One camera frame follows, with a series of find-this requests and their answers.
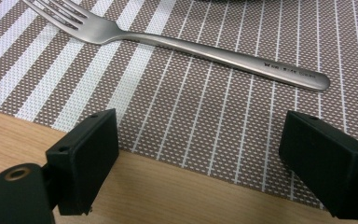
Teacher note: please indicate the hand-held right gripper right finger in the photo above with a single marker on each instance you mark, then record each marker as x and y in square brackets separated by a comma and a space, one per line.
[329, 168]

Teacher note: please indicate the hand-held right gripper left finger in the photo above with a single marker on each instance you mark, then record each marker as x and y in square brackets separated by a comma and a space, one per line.
[84, 161]

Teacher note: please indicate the brown white striped woven placemat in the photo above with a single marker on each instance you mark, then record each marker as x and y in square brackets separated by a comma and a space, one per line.
[217, 102]

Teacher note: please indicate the silver metal fork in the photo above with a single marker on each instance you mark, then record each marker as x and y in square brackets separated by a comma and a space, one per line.
[199, 51]

